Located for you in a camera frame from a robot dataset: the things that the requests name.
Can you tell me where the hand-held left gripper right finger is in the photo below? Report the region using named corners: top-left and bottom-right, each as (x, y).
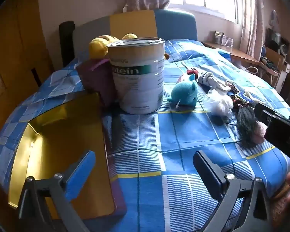
top-left (193, 150), bottom-right (275, 232)

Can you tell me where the white plastic bag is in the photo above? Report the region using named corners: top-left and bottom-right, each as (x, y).
top-left (204, 89), bottom-right (234, 116)

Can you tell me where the wooden wardrobe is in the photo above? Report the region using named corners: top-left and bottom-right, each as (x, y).
top-left (0, 0), bottom-right (54, 141)

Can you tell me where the teal plush toy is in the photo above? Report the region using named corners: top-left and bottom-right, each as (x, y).
top-left (167, 74), bottom-right (199, 107)

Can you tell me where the purple cardboard box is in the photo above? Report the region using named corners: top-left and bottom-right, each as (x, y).
top-left (77, 59), bottom-right (116, 108)

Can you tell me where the black rolled mat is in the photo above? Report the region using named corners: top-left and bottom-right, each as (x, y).
top-left (59, 20), bottom-right (76, 67)

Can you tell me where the gold tin tray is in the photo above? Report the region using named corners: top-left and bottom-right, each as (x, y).
top-left (8, 92), bottom-right (127, 220)

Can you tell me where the yellow plush toy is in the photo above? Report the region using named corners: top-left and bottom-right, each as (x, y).
top-left (89, 33), bottom-right (171, 61)

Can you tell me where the white protein powder can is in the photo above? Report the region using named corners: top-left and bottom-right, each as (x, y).
top-left (107, 37), bottom-right (165, 115)

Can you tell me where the grey yellow blue headboard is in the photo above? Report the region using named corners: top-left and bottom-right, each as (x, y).
top-left (72, 9), bottom-right (198, 60)

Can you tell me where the sheer curtain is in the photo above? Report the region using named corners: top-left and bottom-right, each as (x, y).
top-left (239, 0), bottom-right (266, 59)

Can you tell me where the dark fuzzy sock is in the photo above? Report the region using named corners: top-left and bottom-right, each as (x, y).
top-left (237, 106), bottom-right (259, 143)

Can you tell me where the red santa sock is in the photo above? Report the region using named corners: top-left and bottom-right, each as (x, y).
top-left (176, 69), bottom-right (199, 84)

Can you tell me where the white grey sock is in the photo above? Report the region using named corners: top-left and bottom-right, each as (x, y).
top-left (198, 72), bottom-right (232, 97)

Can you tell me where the clear desk organizer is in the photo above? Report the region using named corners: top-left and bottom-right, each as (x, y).
top-left (214, 30), bottom-right (234, 48)

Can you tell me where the blue checked blanket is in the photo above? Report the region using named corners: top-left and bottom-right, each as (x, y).
top-left (0, 39), bottom-right (290, 232)

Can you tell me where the wooden desk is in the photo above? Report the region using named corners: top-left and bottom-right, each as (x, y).
top-left (202, 41), bottom-right (278, 74)

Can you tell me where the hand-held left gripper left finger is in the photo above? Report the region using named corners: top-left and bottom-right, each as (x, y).
top-left (18, 150), bottom-right (96, 232)

